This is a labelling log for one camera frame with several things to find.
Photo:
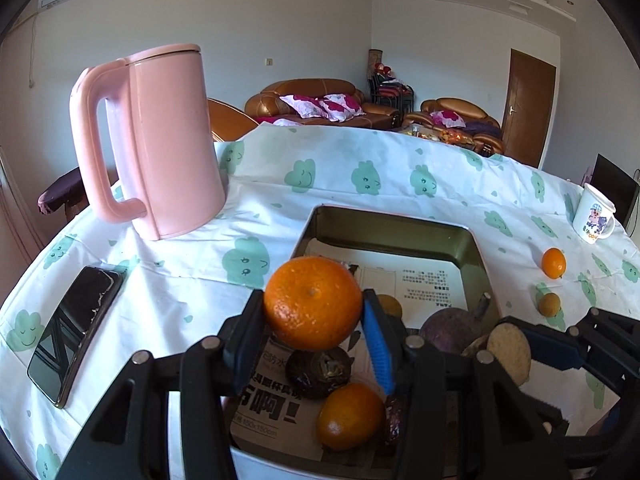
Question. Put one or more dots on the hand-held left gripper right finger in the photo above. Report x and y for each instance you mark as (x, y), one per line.
(377, 345)

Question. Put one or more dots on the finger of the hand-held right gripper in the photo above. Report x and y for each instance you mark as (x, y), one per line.
(555, 352)
(557, 417)

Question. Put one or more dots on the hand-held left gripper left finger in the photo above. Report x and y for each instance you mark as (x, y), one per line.
(245, 370)

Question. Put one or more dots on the small yellow fruit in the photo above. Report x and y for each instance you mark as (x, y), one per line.
(391, 305)

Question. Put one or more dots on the dark mangosteen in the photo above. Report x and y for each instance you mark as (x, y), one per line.
(320, 370)

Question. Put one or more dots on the whole purple passion fruit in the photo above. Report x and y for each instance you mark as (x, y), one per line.
(450, 330)

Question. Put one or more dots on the medium orange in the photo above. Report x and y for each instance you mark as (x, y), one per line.
(350, 417)

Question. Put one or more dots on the large orange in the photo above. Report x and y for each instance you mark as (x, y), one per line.
(312, 302)

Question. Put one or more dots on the pink metal tin box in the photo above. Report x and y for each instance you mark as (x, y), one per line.
(390, 230)

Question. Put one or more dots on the small yellow-orange kumquat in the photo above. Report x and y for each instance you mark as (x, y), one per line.
(549, 305)

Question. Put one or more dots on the printed paper leaflet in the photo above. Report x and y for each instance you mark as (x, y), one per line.
(425, 280)

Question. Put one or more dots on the small orange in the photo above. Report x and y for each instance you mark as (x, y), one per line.
(553, 262)

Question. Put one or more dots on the white cartoon mug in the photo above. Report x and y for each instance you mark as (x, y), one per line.
(592, 215)

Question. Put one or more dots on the black smartphone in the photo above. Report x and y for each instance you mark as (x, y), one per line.
(75, 335)

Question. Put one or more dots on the black television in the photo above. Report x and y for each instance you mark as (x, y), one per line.
(612, 185)

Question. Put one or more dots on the white tablecloth with green clouds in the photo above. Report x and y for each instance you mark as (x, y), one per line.
(350, 160)

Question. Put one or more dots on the cluttered coffee table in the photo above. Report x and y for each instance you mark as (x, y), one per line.
(435, 134)

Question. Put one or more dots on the white pink floral pillow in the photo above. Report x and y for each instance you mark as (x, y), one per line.
(302, 105)
(447, 118)
(342, 106)

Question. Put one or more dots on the brown wooden door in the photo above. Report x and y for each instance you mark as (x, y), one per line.
(529, 110)

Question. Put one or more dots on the pink electric kettle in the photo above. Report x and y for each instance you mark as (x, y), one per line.
(165, 135)

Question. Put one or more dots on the stacked red chairs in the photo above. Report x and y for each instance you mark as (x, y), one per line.
(390, 92)

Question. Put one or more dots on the brown leather armchair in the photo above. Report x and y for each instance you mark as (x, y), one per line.
(465, 107)

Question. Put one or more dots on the dark round stool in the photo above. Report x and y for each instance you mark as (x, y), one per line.
(60, 192)

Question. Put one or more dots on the brown leather sofa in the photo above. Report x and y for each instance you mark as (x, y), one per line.
(310, 87)

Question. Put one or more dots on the tall brown vase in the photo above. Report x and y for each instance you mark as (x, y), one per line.
(376, 60)

